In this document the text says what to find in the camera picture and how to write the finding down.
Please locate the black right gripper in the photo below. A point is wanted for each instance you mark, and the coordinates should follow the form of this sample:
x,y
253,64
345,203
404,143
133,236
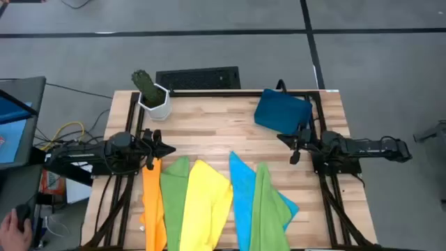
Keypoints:
x,y
305,139

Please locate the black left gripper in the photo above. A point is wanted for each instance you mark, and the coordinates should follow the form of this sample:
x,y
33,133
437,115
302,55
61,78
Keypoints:
x,y
150,146

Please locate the orange microfiber towel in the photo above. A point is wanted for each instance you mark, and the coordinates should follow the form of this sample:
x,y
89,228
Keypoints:
x,y
153,202

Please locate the green microfiber towel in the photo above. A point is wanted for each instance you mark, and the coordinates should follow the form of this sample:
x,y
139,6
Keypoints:
x,y
268,216
172,202

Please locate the yellow microfiber towel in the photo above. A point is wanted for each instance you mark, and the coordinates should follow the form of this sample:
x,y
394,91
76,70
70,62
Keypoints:
x,y
205,205

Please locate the light blue microfiber towel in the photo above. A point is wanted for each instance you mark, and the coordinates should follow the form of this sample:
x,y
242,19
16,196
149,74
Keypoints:
x,y
242,195

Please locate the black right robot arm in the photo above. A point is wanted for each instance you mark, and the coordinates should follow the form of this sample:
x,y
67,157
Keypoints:
x,y
366,146

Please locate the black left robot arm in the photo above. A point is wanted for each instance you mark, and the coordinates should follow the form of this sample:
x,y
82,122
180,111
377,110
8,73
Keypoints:
x,y
87,153

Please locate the teal plastic bin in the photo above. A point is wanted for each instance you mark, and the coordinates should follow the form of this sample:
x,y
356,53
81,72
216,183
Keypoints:
x,y
282,111

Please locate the white hexagonal plant pot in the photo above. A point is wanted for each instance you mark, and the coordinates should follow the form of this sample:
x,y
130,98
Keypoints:
x,y
160,111

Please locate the green cactus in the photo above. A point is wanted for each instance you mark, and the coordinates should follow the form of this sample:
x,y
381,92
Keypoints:
x,y
144,83

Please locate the black floor vent grille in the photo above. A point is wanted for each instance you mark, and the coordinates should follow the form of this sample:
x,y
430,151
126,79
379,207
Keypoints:
x,y
198,78

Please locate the white paper sheet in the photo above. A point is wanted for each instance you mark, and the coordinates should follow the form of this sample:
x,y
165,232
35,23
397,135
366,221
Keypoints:
x,y
78,191

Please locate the black metal beam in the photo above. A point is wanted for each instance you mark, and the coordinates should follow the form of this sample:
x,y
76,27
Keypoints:
x,y
62,171

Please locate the orange cardboard box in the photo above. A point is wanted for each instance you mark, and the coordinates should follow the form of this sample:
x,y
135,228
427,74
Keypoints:
x,y
52,184

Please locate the monitor with blue screen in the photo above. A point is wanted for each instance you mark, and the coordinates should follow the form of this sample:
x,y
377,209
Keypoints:
x,y
14,139

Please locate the black computer mouse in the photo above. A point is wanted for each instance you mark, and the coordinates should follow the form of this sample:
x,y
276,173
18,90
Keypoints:
x,y
22,212

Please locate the grey desk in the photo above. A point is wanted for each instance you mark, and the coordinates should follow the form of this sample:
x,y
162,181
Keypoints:
x,y
21,83

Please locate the person's hand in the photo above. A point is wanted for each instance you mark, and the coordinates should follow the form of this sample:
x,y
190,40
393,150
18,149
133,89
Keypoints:
x,y
12,237

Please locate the black aluminium table frame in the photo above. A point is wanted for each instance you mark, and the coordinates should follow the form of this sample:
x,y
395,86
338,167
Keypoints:
x,y
223,93

